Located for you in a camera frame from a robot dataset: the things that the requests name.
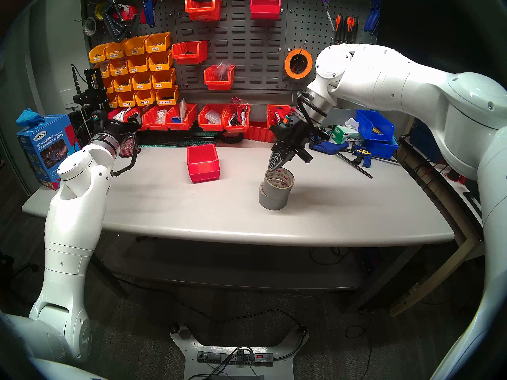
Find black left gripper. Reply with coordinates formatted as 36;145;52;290
99;115;142;140

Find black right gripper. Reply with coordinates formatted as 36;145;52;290
269;118;317;171

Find red storage bin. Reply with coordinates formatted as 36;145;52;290
186;144;221;184

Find Kimtech tissue box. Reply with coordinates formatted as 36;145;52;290
331;125;365;146

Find blue cleaning cloths box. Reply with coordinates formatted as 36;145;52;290
16;114;80;190

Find yellow bin labelled M3-8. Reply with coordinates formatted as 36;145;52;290
131;72;154;90

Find yellow bin labelled M4-0.7 HEX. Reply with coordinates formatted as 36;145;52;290
155;85;179;106

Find yellow bin labelled M3-6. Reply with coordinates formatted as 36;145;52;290
151;68;176;89

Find black metal stand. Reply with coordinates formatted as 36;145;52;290
69;66;115;146

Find yellow bin labelled M4-6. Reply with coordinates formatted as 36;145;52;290
127;55;151;73

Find yellow bin labelled M3-4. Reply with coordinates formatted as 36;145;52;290
149;51;174;71

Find yellow bin labelled M3X8 BAO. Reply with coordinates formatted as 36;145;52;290
105;42;127;60

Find green cutting mat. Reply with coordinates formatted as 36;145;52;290
139;131;220;149

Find yellow bin labelled M3X14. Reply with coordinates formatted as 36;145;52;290
89;44;111;64

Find yellow bin labelled M3X6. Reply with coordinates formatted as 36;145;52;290
145;32;172;53

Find blue plastic bin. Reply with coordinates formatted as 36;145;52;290
364;138;399;159
355;109;395;141

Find orange tape roll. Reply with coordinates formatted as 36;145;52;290
284;49;313;80

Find dark grey C-clamp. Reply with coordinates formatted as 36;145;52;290
102;0;140;43

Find blue cloth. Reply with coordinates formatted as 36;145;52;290
16;108;45;127

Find dark blue case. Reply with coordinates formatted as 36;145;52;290
410;120;438;148

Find deep red plastic bin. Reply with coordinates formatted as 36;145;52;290
250;0;282;20

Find purple scissors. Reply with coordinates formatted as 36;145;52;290
314;0;335;31

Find black chair base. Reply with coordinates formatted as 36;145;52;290
0;253;40;300

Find black power strip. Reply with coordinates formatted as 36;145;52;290
197;350;274;367

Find red wire spool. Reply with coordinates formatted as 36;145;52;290
120;135;139;158

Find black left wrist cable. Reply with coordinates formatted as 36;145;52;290
111;134;139;177

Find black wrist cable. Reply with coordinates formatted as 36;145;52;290
111;134;139;177
295;91;319;124

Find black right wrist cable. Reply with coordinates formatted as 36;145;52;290
295;91;319;124

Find grey pegboard wall panel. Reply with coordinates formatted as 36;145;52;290
81;0;391;101

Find blue handled pliers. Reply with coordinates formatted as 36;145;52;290
364;0;381;35

